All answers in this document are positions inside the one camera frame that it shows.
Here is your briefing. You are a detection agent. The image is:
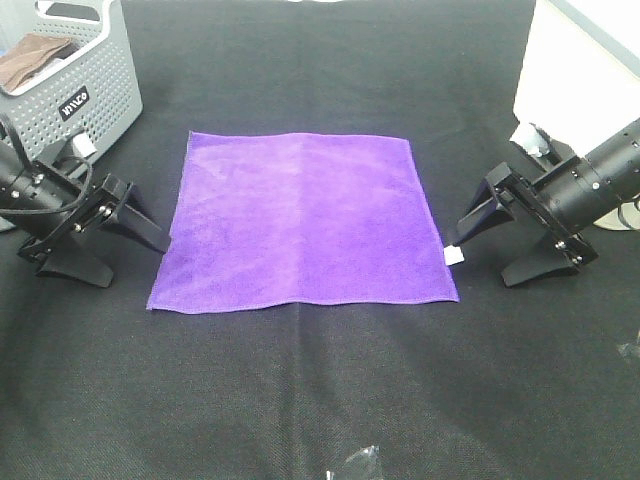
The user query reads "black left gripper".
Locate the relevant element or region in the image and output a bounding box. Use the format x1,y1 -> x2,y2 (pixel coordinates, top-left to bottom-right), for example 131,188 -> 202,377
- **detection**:
17,174 -> 166,288

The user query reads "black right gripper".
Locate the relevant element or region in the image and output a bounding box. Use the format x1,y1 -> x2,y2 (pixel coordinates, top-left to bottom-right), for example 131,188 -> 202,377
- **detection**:
451,163 -> 598,287

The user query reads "purple microfiber towel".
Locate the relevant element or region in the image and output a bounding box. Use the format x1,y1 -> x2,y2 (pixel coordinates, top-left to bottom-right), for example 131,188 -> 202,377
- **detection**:
147,132 -> 459,314

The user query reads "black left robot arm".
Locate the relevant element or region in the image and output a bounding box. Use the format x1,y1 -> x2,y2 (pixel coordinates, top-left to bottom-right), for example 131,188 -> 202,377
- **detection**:
1,140 -> 171,288

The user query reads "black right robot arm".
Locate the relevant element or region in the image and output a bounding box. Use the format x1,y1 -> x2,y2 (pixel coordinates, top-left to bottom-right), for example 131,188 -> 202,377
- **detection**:
450,120 -> 639,287

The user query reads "grey perforated plastic basket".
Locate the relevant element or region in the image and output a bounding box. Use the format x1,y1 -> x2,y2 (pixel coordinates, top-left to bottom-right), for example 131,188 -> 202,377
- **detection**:
1,1 -> 142,162

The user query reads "clear plastic scrap right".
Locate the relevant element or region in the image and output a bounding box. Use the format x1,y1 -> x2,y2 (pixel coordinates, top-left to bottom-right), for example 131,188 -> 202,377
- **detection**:
617,332 -> 640,360

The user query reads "white plastic storage box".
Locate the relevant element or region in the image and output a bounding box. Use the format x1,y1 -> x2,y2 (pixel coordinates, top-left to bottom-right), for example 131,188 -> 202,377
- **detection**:
512,0 -> 640,232

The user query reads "brown folded towel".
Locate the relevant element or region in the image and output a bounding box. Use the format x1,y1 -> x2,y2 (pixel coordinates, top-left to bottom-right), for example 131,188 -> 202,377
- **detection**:
1,33 -> 75,92

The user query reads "clear plastic bag bottom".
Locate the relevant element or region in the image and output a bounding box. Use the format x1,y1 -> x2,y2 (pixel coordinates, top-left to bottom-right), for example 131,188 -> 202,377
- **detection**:
325,445 -> 384,480

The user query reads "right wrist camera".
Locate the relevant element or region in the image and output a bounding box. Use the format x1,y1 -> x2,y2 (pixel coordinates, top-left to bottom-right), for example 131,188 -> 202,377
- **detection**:
509,122 -> 576,172

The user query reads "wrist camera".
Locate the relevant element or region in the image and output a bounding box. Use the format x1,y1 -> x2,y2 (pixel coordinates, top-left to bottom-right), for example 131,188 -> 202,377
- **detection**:
34,130 -> 97,178
509,122 -> 576,172

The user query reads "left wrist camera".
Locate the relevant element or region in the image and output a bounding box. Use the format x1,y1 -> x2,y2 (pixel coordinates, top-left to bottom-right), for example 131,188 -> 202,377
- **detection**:
34,130 -> 97,178

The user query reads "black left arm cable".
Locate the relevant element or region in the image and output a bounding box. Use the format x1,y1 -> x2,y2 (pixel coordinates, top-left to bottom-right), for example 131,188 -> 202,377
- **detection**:
0,113 -> 95,216

